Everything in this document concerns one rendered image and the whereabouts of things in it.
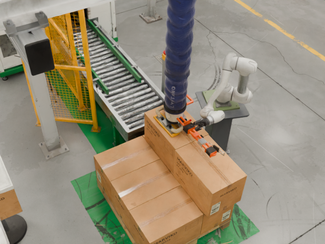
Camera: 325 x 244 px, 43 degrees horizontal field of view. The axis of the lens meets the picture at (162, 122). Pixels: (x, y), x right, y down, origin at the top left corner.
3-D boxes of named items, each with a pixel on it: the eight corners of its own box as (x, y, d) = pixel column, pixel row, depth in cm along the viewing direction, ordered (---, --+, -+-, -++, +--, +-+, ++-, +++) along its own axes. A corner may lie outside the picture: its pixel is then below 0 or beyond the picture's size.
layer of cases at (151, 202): (96, 178, 473) (93, 155, 445) (170, 145, 511) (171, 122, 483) (149, 264, 402) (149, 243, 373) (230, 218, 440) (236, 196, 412)
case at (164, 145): (144, 138, 464) (144, 112, 436) (174, 125, 480) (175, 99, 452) (173, 175, 429) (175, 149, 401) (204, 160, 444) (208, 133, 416)
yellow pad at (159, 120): (153, 117, 430) (153, 114, 427) (161, 114, 434) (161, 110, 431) (171, 137, 410) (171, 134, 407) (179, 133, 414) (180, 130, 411)
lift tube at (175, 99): (159, 104, 414) (162, 10, 340) (178, 97, 422) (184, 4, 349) (171, 117, 401) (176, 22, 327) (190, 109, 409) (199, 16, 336)
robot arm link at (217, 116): (215, 125, 409) (207, 122, 420) (227, 119, 415) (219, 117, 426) (213, 115, 405) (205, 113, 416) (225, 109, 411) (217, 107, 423)
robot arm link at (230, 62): (221, 68, 404) (234, 71, 402) (225, 50, 403) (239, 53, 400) (222, 69, 417) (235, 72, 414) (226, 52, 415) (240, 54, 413)
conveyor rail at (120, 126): (53, 43, 615) (51, 32, 602) (56, 42, 617) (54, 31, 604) (126, 143, 477) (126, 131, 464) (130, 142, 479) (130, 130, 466)
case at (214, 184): (173, 175, 428) (174, 149, 400) (204, 160, 444) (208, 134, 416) (208, 219, 393) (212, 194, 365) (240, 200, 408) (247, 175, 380)
